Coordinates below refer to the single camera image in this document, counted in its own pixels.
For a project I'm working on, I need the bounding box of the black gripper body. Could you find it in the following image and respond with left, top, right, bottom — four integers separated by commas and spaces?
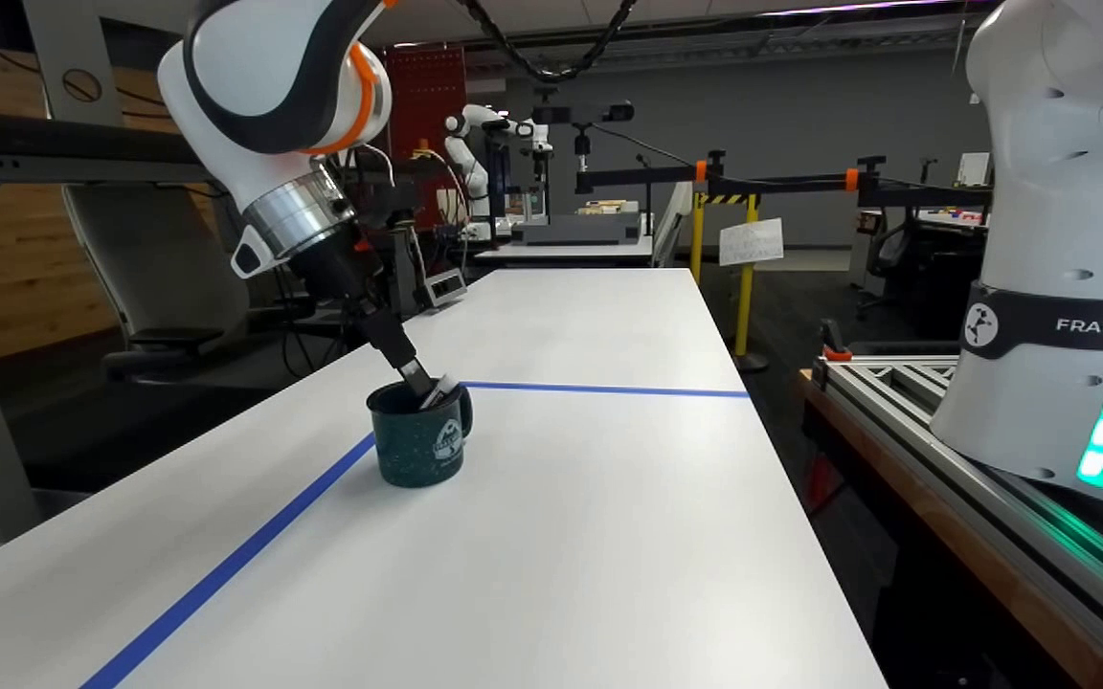
292, 205, 406, 352

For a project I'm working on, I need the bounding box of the dark green enamel mug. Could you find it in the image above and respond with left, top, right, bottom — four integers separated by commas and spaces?
364, 375, 475, 491

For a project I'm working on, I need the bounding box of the short blue tape line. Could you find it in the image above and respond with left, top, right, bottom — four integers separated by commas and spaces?
465, 378, 754, 401

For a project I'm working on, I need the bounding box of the red cabinet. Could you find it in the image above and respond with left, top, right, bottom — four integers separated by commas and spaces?
384, 40, 470, 193

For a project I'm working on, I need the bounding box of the long blue tape line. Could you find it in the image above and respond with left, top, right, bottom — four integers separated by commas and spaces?
75, 433, 384, 689

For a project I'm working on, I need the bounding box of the white paper sign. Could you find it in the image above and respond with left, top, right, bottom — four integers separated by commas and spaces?
717, 214, 788, 270

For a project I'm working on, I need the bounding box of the black bar with orange clamps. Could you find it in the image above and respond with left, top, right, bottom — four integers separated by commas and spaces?
571, 149, 994, 214

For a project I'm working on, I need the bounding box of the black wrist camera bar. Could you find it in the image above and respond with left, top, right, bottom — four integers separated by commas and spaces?
342, 184, 423, 297

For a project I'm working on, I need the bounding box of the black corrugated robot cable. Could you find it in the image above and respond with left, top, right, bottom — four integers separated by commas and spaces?
454, 0, 642, 89

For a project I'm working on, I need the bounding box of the short yellow post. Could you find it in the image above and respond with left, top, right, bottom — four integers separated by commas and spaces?
688, 188, 712, 286

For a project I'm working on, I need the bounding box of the tall yellow post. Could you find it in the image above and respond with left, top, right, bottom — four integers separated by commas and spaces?
726, 188, 767, 375

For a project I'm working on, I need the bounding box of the aluminium extrusion robot base frame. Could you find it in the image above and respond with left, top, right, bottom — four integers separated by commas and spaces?
797, 348, 1103, 689

